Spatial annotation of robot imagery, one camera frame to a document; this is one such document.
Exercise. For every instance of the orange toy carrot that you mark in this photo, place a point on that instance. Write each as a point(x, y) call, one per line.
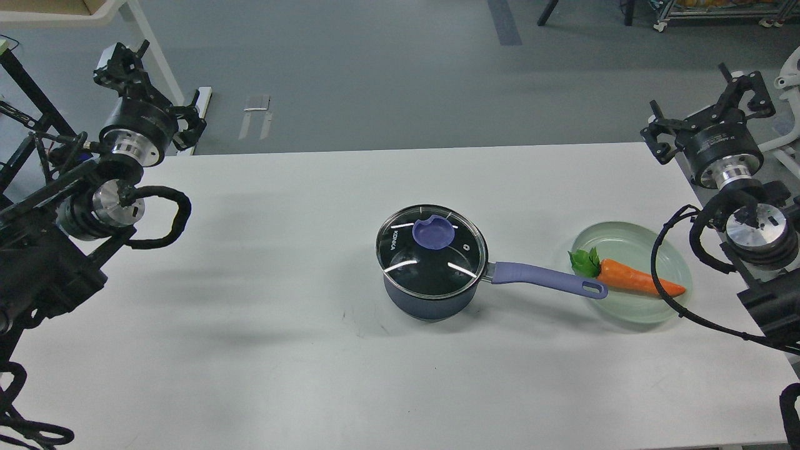
point(617, 275)

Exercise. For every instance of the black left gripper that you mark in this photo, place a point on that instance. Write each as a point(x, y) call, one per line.
point(137, 128)

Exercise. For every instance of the pale green plate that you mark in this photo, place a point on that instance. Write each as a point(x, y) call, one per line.
point(619, 255)

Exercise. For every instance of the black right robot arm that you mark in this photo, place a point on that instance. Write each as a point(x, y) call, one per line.
point(748, 227)

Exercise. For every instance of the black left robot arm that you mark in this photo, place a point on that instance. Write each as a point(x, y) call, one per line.
point(56, 241)

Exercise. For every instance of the glass pot lid purple knob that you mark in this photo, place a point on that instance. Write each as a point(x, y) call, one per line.
point(431, 252)

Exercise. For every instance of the white chair base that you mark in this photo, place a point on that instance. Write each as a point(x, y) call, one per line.
point(784, 148)

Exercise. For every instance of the blue saucepan purple handle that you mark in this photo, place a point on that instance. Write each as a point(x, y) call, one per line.
point(495, 273)

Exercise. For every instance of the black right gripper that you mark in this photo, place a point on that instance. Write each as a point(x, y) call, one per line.
point(722, 153)

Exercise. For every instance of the black metal rack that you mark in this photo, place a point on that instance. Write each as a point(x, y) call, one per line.
point(25, 106)

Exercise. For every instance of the metal wheeled cart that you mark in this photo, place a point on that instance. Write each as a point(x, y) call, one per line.
point(766, 14)

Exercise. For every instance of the white table frame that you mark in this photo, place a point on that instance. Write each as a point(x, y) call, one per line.
point(60, 44)

